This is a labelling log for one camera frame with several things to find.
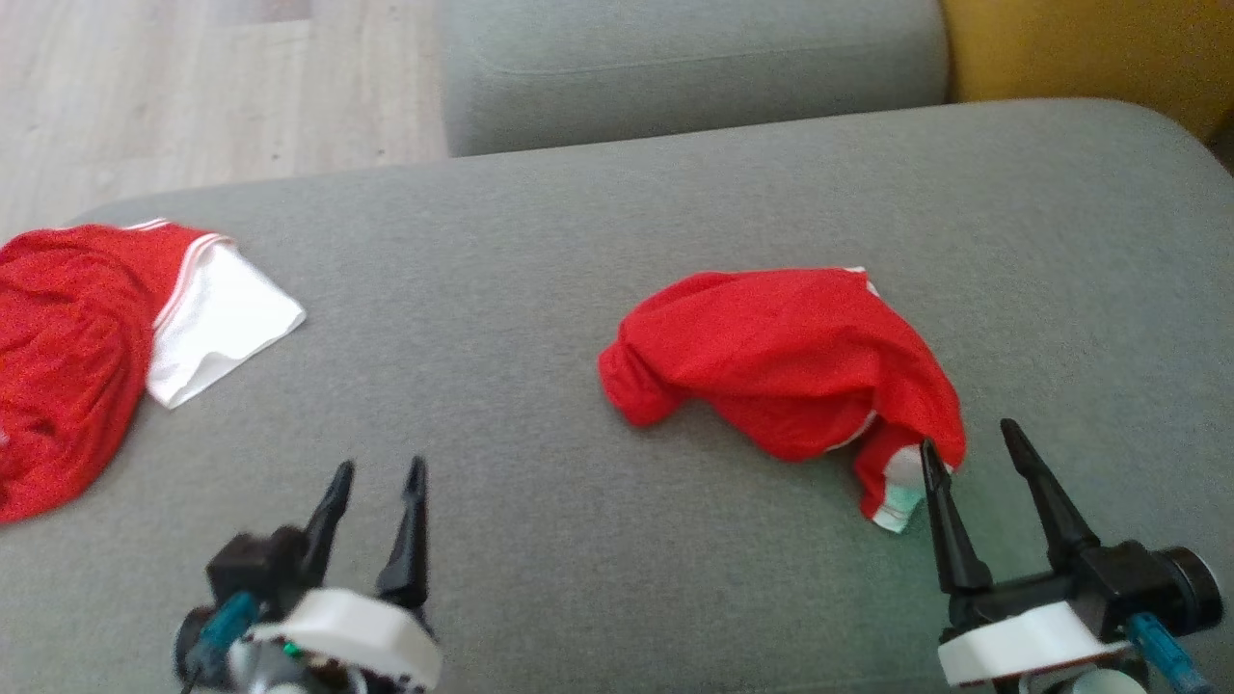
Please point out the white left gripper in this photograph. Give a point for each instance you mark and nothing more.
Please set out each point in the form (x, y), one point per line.
(357, 636)

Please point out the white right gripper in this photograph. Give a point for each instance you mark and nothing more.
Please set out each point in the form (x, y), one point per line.
(1022, 646)

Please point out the red shorts with white trim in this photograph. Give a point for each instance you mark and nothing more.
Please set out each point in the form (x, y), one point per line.
(791, 357)

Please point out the red Bulls 23 jersey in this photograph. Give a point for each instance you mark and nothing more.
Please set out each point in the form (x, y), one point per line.
(67, 357)

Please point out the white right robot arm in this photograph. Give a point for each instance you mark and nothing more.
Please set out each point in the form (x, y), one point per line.
(1094, 684)

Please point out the large grey sofa seat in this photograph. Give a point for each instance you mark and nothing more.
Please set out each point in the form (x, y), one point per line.
(578, 241)

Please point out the yellow sofa cushion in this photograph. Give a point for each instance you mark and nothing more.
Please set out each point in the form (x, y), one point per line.
(1089, 48)

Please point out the small grey sofa cushion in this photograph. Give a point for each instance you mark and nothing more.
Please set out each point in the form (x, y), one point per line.
(675, 77)

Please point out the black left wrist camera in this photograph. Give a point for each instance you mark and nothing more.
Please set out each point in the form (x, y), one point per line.
(253, 569)

